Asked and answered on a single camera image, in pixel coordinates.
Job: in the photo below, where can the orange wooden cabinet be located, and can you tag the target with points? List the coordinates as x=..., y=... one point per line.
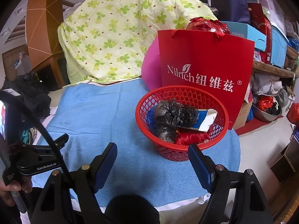
x=39, y=28

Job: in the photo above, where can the shiny red plastic bag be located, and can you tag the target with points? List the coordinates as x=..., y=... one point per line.
x=205, y=25

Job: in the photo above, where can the brown cardboard box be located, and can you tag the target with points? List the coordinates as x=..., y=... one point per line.
x=243, y=116

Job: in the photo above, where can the red paper gift bag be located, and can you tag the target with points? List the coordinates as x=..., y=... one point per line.
x=205, y=58

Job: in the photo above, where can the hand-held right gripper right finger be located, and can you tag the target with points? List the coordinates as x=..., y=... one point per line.
x=201, y=168

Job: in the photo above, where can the wooden shelf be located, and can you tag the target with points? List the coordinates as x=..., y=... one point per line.
x=271, y=70

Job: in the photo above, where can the black plastic bag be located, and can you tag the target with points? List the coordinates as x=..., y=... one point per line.
x=172, y=114

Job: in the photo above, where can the grey white plastic bags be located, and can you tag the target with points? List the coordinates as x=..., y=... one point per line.
x=266, y=84

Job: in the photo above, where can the metal basin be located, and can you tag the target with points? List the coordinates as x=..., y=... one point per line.
x=261, y=116

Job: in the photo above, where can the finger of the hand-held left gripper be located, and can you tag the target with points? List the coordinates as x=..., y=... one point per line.
x=61, y=141

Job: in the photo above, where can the wooden door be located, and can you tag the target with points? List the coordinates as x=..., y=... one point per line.
x=11, y=63

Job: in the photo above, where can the red floor mat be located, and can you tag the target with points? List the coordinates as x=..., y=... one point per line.
x=254, y=127

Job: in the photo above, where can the person's left hand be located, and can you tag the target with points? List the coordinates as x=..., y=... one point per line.
x=11, y=189

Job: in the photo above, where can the green floral quilt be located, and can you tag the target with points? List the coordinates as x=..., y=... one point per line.
x=112, y=28

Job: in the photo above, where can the wicker basket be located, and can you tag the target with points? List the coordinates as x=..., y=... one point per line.
x=293, y=52

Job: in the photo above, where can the teal cloth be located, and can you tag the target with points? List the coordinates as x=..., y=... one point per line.
x=29, y=133

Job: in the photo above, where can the light blue cardboard box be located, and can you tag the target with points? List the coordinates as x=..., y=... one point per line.
x=247, y=33

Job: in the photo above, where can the clear plastic storage box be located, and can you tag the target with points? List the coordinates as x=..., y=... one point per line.
x=273, y=4

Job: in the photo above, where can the blue plastic bag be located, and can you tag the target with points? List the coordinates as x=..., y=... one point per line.
x=250, y=115
x=149, y=119

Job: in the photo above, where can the red bag in basin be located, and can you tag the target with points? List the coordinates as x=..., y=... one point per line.
x=265, y=102

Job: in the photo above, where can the dark cloth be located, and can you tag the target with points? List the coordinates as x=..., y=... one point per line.
x=133, y=210

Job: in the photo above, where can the blue silver carton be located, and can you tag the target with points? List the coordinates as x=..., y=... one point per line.
x=203, y=119

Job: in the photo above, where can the red plastic mesh basket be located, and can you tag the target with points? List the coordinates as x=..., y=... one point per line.
x=172, y=154

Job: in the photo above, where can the red gift box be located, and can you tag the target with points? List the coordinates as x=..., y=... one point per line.
x=259, y=18

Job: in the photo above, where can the pink pillow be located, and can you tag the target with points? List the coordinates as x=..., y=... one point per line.
x=151, y=70

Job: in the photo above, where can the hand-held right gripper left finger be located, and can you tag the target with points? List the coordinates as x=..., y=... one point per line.
x=105, y=168

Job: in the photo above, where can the blue blanket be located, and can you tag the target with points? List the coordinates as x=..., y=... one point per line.
x=93, y=112

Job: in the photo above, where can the black fluffy cloth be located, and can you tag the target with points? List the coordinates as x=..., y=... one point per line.
x=30, y=91

